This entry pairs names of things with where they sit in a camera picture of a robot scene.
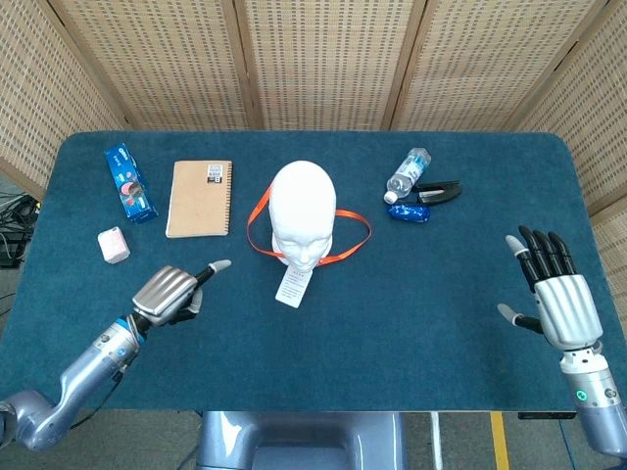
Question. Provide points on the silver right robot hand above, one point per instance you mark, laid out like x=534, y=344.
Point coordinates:
x=568, y=303

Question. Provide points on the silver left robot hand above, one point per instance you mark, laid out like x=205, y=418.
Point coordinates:
x=164, y=294

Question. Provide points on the white badge card holder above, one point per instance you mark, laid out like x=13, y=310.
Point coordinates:
x=293, y=289

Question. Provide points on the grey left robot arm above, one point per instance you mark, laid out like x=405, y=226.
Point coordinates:
x=73, y=387

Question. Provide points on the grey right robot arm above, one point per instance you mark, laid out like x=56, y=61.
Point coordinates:
x=595, y=406

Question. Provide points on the brown spiral notebook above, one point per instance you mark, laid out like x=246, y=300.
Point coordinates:
x=196, y=201

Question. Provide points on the blue cookie box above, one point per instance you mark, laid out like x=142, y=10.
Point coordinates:
x=130, y=186

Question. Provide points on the white foam mannequin head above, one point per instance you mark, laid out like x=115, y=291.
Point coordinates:
x=303, y=205

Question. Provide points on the black stapler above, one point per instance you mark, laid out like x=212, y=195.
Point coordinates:
x=441, y=191

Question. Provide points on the blue wet wipes pack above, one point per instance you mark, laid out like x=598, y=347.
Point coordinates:
x=409, y=213

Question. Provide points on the blue table cloth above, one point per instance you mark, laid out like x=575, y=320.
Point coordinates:
x=343, y=352

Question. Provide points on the grey robot torso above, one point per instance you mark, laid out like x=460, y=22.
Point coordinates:
x=294, y=440

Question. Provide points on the clear plastic water bottle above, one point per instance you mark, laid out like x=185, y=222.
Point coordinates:
x=409, y=173

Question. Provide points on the woven folding screen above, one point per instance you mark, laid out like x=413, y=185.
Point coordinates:
x=323, y=59

